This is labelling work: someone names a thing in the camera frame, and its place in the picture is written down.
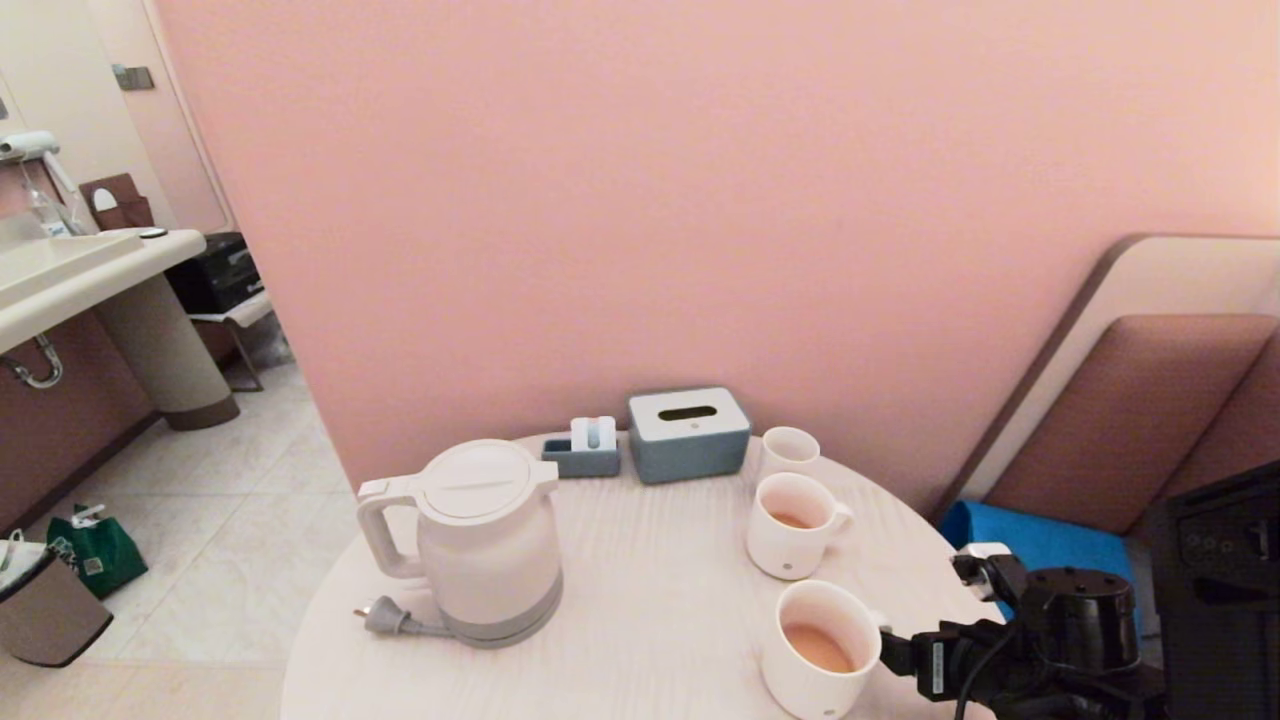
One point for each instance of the chrome sink drain pipe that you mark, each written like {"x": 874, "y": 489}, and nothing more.
{"x": 46, "y": 376}

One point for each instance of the blue-grey tissue box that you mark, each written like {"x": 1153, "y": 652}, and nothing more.
{"x": 690, "y": 452}

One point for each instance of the white sink counter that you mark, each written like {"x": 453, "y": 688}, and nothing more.
{"x": 60, "y": 270}

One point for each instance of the grey kettle power plug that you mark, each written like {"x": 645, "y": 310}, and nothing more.
{"x": 385, "y": 617}

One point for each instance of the brown and cream sofa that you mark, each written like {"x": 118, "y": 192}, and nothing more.
{"x": 1130, "y": 400}

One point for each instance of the white metal-legged stool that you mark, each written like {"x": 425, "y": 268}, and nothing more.
{"x": 240, "y": 312}

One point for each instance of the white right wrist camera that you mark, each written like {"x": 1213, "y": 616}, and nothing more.
{"x": 985, "y": 565}

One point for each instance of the brown tissue holder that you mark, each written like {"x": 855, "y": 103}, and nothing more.
{"x": 120, "y": 212}

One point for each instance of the white electric kettle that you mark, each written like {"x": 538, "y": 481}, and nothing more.
{"x": 490, "y": 560}

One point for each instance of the grey folded cloth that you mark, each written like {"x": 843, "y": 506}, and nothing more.
{"x": 1138, "y": 555}

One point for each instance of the grey wall switch plate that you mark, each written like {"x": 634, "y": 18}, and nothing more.
{"x": 133, "y": 77}

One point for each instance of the green shopping bag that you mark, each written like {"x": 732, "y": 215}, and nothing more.
{"x": 105, "y": 555}

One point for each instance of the small blue-grey tray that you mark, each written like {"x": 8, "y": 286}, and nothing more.
{"x": 580, "y": 464}

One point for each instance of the white ribbed ceramic mug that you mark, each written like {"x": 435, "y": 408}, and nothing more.
{"x": 800, "y": 692}
{"x": 780, "y": 553}

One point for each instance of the black box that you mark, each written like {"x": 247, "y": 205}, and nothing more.
{"x": 215, "y": 280}

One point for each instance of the blue folded cloth bag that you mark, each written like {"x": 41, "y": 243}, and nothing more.
{"x": 1040, "y": 540}

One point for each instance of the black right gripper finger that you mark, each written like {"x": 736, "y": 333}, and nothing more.
{"x": 905, "y": 655}
{"x": 970, "y": 630}

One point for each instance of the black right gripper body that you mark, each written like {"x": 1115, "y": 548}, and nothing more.
{"x": 1090, "y": 630}

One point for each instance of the brown trash bin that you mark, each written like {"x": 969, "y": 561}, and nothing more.
{"x": 50, "y": 620}

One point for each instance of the white hair dryer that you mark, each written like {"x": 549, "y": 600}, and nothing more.
{"x": 30, "y": 146}

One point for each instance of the clear plastic bottle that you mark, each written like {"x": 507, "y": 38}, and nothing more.
{"x": 45, "y": 215}

